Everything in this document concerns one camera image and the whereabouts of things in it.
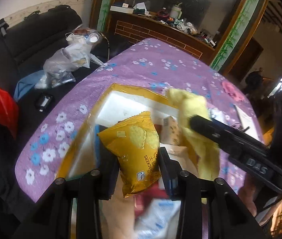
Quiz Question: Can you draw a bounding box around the person's right hand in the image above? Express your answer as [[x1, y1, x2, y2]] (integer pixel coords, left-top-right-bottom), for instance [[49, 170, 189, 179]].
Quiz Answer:
[[239, 177, 258, 217]]

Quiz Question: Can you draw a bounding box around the pale pink soft pouch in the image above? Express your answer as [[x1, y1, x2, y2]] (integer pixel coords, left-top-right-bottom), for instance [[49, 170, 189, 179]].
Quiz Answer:
[[101, 179, 142, 239]]

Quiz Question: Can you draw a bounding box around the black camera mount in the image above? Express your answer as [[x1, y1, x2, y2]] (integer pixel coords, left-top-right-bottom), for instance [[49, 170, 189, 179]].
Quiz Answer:
[[0, 18, 10, 37]]

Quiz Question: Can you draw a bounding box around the pile of counter clutter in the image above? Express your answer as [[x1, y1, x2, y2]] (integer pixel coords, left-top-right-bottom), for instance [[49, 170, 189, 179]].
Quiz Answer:
[[153, 8, 218, 48]]

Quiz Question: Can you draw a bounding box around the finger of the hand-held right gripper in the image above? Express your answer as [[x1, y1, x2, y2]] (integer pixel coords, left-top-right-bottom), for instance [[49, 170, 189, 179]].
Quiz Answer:
[[189, 115, 269, 155]]

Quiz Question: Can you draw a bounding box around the clear plastic bag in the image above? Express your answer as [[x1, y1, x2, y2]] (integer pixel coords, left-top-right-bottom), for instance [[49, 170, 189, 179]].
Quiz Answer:
[[35, 48, 92, 89]]

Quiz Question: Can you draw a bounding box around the pink cloth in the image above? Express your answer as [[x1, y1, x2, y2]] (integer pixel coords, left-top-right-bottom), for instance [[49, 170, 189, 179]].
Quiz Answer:
[[221, 81, 245, 102]]

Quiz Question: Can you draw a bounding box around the red snack packet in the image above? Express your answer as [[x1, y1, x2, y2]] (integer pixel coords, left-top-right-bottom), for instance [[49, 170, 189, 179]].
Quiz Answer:
[[133, 186, 172, 215]]

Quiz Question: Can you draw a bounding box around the yellow cracker packet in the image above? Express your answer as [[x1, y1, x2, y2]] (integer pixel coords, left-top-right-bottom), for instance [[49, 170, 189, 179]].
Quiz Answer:
[[97, 112, 162, 198]]

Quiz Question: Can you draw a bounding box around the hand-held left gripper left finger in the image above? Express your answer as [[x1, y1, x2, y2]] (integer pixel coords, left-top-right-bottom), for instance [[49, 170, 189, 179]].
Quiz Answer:
[[14, 144, 119, 239]]

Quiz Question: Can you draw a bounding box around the blue cloth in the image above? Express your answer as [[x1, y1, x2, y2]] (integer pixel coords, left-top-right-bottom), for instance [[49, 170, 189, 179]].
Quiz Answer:
[[14, 69, 46, 103]]

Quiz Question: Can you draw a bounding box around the white blue printed packet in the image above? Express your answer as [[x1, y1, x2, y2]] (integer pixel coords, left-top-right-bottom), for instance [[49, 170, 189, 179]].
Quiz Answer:
[[133, 199, 182, 239]]

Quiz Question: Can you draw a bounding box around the bamboo print wooden frame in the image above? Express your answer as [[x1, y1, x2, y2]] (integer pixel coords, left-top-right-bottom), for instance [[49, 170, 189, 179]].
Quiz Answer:
[[91, 0, 269, 75]]

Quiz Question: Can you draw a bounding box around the small black box device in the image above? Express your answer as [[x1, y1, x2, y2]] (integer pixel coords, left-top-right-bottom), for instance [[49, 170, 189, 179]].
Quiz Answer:
[[35, 92, 55, 112]]

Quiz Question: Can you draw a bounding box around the yellow fluffy cloth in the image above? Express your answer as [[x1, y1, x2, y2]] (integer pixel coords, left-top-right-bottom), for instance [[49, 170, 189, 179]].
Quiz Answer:
[[164, 87, 220, 182]]

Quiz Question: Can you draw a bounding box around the white bottle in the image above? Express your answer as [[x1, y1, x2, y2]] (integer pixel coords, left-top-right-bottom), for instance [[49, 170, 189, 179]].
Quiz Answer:
[[169, 2, 183, 19]]

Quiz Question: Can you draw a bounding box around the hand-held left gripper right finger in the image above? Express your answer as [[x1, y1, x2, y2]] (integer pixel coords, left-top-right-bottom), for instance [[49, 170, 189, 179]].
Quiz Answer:
[[158, 146, 266, 239]]

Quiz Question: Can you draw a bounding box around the black cable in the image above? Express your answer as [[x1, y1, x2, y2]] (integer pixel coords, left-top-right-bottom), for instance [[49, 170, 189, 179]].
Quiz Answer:
[[101, 31, 112, 60]]

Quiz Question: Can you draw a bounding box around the white flat box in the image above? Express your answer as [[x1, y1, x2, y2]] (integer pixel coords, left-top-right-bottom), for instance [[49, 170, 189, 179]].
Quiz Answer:
[[109, 5, 135, 14]]

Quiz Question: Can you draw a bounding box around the white paper sheet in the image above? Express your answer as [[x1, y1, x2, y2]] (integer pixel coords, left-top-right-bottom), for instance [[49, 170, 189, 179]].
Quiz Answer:
[[232, 103, 258, 134]]

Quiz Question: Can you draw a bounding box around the white foam box yellow tape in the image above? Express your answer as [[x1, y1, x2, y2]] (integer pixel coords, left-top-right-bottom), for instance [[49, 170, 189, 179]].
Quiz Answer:
[[56, 83, 207, 183]]

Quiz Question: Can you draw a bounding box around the blue soft pad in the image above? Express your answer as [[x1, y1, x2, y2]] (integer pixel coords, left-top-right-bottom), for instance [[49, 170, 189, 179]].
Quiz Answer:
[[93, 124, 102, 160]]

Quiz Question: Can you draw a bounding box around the black sofa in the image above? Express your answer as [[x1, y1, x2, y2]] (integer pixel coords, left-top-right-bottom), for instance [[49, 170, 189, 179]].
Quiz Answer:
[[0, 4, 137, 100]]

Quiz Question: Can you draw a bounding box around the red bag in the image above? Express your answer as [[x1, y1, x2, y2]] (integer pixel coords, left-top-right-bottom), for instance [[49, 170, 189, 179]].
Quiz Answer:
[[0, 86, 19, 140]]

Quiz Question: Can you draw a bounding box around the white plastic bag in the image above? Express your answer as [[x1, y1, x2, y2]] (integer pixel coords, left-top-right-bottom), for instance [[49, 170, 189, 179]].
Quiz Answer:
[[65, 26, 104, 46]]

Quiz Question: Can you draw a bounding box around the small beige snack box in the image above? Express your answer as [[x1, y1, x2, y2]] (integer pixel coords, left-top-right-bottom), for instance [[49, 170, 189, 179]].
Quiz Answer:
[[159, 116, 184, 146]]

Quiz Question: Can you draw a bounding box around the white tissue box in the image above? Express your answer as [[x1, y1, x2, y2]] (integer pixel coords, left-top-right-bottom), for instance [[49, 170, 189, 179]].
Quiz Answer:
[[133, 2, 150, 16]]

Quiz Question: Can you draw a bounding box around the purple floral bed sheet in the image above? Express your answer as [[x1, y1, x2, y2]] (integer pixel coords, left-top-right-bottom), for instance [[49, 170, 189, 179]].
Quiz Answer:
[[15, 38, 266, 239]]

